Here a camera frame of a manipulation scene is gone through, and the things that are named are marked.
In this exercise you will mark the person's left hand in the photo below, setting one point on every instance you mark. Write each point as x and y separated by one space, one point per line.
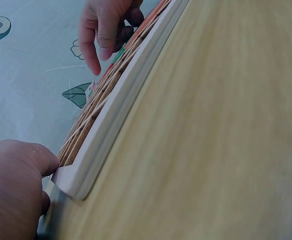
11 190

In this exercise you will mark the person's right fingers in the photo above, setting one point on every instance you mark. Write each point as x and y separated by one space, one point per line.
104 42

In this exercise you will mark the pale wooden tray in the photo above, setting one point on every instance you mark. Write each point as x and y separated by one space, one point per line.
103 130

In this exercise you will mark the row of wooden tiles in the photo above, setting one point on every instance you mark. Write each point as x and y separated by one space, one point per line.
90 120

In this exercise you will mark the person's left thumb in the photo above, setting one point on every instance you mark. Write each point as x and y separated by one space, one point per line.
33 155

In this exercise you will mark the person's right hand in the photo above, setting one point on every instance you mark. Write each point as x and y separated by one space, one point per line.
95 17

